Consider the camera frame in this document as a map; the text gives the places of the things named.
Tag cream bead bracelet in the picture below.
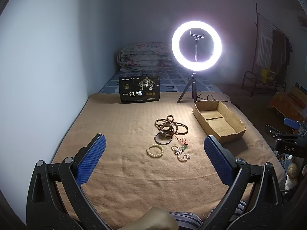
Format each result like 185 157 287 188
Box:
146 143 165 158

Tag cardboard box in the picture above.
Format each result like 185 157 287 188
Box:
192 100 247 145

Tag person's striped pants leg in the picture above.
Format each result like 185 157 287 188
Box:
168 200 247 230

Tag blue patterned bed sheet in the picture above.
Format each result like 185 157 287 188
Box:
98 69 223 94

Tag brown wooden bead necklace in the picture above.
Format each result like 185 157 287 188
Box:
155 115 190 136

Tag round ring light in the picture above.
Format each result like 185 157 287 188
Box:
171 20 229 72

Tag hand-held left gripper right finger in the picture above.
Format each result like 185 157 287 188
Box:
204 135 284 224

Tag silver bangle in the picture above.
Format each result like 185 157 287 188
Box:
154 132 170 145

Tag person's right hand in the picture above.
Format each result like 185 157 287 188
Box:
286 154 298 179

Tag white striped hanging cloth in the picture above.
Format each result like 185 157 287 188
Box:
256 14 274 67

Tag black power cable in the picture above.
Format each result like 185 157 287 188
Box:
197 94 238 106

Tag person's bare foot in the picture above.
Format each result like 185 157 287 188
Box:
124 207 180 230

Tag wooden clothes rack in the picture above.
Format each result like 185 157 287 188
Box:
252 3 291 73

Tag folded floral quilt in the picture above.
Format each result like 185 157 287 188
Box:
117 42 176 72

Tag white pearl necklace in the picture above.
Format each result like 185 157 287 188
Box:
171 144 191 163

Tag black tripod stand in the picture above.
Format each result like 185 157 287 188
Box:
177 71 200 104

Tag yellow box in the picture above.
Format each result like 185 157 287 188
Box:
261 68 277 83

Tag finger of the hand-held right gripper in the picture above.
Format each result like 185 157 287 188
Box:
284 118 307 133
265 125 307 142

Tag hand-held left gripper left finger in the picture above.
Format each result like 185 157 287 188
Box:
26 133 106 224

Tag dark hanging clothes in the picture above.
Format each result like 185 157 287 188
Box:
271 29 291 77

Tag green pendant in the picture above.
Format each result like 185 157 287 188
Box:
174 136 191 153

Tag black printed snack bag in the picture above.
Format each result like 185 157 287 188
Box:
119 75 161 104

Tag flat cardboard carton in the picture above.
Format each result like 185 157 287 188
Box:
288 85 307 109

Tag black metal rack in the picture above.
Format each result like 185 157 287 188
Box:
241 70 287 98

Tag brown strap wrist watch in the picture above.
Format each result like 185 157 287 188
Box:
160 124 174 138

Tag bench with orange cloth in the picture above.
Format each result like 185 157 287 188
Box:
268 91 307 121

